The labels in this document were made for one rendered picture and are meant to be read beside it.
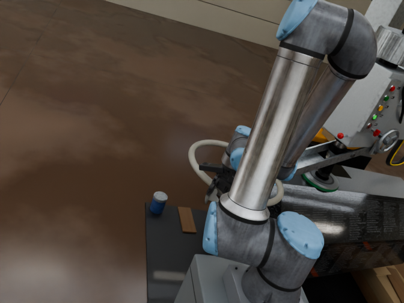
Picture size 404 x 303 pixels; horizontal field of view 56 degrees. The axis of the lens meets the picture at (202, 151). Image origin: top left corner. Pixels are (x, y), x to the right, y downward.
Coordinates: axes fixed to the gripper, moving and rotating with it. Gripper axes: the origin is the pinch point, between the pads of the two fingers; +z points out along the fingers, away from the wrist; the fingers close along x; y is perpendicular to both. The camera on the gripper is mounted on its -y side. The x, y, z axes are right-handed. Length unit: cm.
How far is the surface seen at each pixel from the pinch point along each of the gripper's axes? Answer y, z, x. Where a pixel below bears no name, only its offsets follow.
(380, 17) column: 7, -88, 160
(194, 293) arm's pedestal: 21.0, 7.2, -39.8
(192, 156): -17.5, -8.3, 7.6
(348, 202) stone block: 53, 3, 82
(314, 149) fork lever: 22, -18, 71
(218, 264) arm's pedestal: 21.8, 0.8, -28.6
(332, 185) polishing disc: 41, -3, 76
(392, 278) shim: 108, 53, 124
